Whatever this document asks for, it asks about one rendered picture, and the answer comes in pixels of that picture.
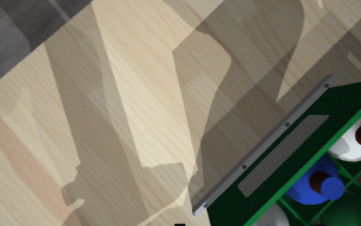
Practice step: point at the green bottle crate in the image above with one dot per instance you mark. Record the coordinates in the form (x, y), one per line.
(267, 179)

